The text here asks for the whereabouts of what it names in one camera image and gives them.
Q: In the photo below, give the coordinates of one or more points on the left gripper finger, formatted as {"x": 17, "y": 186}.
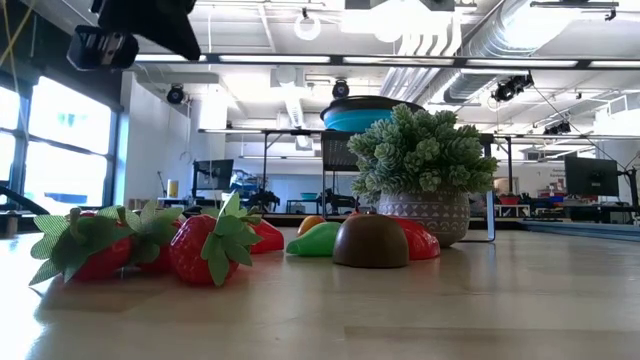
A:
{"x": 160, "y": 20}

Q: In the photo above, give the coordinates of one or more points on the blue collapsible bowl grey rim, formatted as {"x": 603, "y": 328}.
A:
{"x": 355, "y": 120}

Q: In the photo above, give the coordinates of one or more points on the red plastic strawberry green leaves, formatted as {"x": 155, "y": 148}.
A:
{"x": 160, "y": 260}
{"x": 190, "y": 250}
{"x": 102, "y": 260}

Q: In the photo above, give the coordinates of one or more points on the small orange fruit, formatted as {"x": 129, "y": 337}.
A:
{"x": 310, "y": 224}

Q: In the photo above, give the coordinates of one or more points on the large window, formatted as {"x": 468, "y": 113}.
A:
{"x": 65, "y": 150}

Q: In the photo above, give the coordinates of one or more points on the black computer monitor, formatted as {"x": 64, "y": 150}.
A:
{"x": 214, "y": 173}
{"x": 591, "y": 176}

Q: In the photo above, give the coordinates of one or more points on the yellow cylinder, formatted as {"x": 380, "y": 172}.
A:
{"x": 172, "y": 188}

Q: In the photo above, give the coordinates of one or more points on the long LED light bar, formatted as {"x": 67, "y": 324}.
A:
{"x": 350, "y": 60}

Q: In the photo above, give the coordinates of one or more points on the small teal bowl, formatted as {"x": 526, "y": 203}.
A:
{"x": 308, "y": 195}

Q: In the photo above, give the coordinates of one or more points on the green plant in patterned pot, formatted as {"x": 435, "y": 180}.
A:
{"x": 420, "y": 150}

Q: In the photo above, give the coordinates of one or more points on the red plastic bell pepper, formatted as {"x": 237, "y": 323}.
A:
{"x": 422, "y": 242}

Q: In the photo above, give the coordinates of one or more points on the black ceiling camera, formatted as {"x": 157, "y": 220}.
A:
{"x": 510, "y": 89}
{"x": 557, "y": 128}
{"x": 340, "y": 89}
{"x": 175, "y": 94}

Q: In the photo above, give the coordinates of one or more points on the black workbench frame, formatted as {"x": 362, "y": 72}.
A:
{"x": 250, "y": 131}

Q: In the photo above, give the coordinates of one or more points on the silver ceiling air duct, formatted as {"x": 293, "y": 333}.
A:
{"x": 500, "y": 35}

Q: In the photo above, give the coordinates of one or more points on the black table frame rails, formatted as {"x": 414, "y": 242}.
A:
{"x": 590, "y": 230}

